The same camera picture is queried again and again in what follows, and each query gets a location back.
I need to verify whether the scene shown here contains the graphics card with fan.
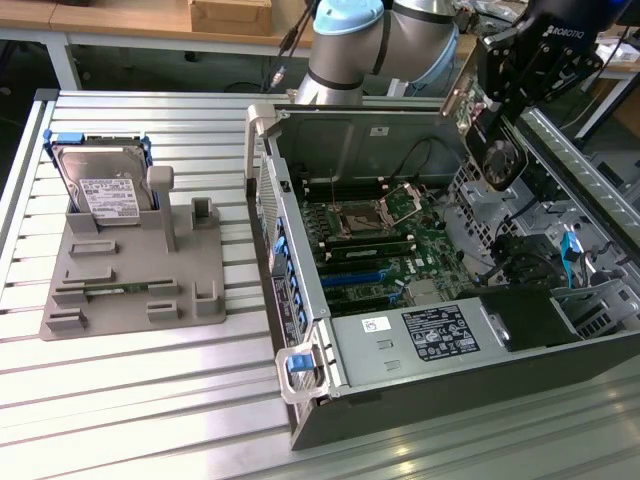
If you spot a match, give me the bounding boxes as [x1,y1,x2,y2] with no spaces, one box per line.
[439,73,530,194]

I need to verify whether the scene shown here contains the thin black wire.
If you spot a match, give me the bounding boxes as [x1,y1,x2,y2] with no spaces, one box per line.
[399,137,464,181]

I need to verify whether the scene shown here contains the green motherboard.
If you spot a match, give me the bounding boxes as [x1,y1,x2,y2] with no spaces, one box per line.
[299,182,474,319]

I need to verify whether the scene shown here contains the open grey PC case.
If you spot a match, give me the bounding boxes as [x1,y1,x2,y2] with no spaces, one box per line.
[243,102,640,451]

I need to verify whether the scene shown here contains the grey computer case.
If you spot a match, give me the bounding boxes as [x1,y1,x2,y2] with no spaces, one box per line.
[584,149,640,201]

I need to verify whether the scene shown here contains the brown cardboard box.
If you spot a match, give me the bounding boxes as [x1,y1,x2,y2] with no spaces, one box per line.
[187,0,274,35]

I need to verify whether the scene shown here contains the heap of metal parts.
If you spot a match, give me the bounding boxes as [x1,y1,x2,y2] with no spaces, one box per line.
[469,0,526,31]

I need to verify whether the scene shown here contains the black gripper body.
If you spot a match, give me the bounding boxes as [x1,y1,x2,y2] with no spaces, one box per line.
[517,0,624,81]

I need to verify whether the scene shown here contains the CPU socket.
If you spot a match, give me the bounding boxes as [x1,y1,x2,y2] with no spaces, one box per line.
[337,199,396,239]

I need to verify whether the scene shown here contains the grey parts rack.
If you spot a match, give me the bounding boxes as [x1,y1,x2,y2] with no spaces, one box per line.
[38,165,227,343]

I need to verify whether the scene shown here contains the black plastic shroud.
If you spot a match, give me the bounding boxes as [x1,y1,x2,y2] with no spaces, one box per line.
[457,287,584,354]

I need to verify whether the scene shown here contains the black expansion slot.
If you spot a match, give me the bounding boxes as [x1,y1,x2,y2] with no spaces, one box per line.
[324,294,396,314]

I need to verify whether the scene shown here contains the blue wire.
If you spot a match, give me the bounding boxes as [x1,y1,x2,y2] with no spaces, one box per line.
[562,230,584,291]

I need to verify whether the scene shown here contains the green RAM stick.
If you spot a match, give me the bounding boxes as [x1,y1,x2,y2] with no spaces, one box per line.
[82,282,151,296]

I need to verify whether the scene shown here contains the black RAM stick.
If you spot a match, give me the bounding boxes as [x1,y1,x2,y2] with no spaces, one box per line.
[319,238,419,261]

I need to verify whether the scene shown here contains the black RAM slot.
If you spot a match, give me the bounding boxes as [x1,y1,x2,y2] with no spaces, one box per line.
[299,177,391,204]

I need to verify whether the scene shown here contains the silver chipset heatsink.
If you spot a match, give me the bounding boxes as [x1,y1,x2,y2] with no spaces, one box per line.
[407,282,444,304]

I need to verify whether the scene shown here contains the blue expansion slot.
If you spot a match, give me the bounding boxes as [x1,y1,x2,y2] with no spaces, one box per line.
[319,269,391,290]

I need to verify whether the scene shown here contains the black cooling fan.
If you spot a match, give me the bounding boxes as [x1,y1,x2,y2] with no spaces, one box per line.
[492,234,566,291]

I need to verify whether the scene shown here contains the long wooden desk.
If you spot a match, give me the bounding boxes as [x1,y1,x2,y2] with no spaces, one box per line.
[0,0,314,91]

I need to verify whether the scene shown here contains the small white boxes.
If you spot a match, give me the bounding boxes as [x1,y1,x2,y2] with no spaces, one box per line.
[599,42,640,66]

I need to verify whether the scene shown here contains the hanging cable with plug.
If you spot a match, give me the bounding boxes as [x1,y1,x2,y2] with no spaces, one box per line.
[269,0,315,94]

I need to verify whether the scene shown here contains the hard disk with blue carrier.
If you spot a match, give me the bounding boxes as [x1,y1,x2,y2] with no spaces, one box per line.
[40,128,155,229]

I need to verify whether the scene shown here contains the grey power supply unit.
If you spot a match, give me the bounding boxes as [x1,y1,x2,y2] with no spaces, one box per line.
[329,297,511,389]

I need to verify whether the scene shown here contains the metal socket cover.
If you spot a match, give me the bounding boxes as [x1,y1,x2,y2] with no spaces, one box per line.
[379,183,424,226]

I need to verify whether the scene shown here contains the metal disk bay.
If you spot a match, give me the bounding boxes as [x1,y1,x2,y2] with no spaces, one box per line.
[449,159,546,261]

